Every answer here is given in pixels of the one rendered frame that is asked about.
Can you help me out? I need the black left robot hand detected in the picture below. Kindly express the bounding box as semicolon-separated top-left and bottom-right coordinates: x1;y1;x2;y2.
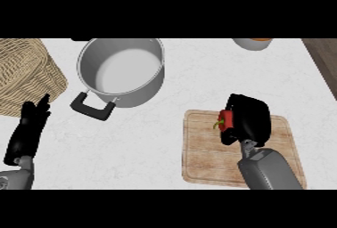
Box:
3;94;54;167

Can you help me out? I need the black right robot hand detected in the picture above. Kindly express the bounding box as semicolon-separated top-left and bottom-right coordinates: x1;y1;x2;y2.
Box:
221;93;272;149

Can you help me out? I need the red bell pepper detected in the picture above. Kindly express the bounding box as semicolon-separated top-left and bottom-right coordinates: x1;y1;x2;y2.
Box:
213;109;235;133

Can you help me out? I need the wooden cutting board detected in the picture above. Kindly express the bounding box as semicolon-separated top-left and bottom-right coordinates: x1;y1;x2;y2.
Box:
181;109;308;190

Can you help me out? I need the wicker basket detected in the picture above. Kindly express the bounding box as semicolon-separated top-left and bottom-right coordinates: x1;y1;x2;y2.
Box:
0;38;70;118

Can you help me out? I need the grey cup with orange content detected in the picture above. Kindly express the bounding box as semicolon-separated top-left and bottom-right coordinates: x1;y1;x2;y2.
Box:
232;38;274;52

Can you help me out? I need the brown wooden surface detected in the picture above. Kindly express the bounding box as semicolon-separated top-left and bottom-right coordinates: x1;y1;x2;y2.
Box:
300;38;337;102

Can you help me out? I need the silver pot with black handle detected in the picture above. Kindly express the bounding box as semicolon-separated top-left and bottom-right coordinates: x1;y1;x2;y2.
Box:
70;38;167;122

